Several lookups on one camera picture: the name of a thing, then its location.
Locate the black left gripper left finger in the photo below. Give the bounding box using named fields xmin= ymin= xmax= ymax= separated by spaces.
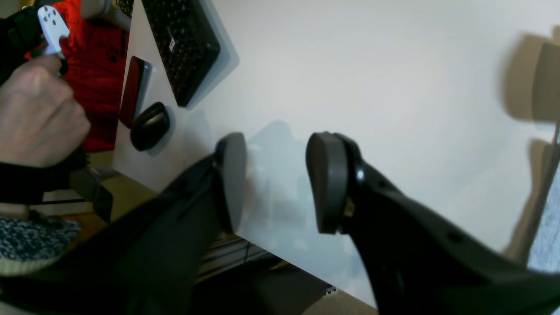
xmin=1 ymin=132 xmax=247 ymax=315

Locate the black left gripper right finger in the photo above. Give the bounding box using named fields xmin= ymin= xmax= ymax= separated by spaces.
xmin=306 ymin=132 xmax=560 ymax=315

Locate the grey T-shirt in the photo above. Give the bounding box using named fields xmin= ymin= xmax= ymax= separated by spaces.
xmin=528 ymin=126 xmax=560 ymax=273

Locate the person's bare hand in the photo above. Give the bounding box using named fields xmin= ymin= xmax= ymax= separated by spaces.
xmin=0 ymin=55 xmax=91 ymax=168

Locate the grey knit shoe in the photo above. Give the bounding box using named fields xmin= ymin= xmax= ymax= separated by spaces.
xmin=0 ymin=214 xmax=81 ymax=277

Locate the black computer mouse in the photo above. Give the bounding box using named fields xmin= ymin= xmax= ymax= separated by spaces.
xmin=130 ymin=102 xmax=171 ymax=152

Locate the dark red smartphone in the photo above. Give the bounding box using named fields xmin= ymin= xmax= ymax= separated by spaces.
xmin=119 ymin=56 xmax=152 ymax=128

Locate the red object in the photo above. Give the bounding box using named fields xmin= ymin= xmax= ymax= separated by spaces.
xmin=53 ymin=0 xmax=129 ymax=152

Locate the black keyboard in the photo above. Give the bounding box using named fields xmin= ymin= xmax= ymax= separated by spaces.
xmin=142 ymin=0 xmax=221 ymax=107

